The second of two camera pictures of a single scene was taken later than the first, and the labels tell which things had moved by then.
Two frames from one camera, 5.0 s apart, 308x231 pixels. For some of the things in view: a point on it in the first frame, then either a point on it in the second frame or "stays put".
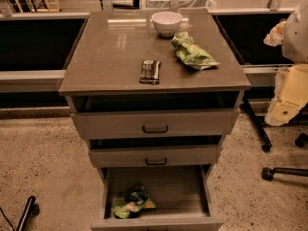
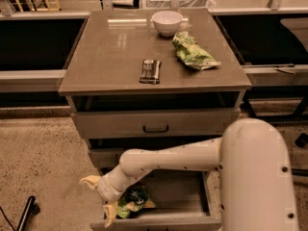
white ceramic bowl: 166,22 stays put
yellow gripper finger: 279,113 -> 91,179
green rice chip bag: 133,203 stays put
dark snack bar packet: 150,73 stays put
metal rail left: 31,81 stays put
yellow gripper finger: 274,36 -> 111,212
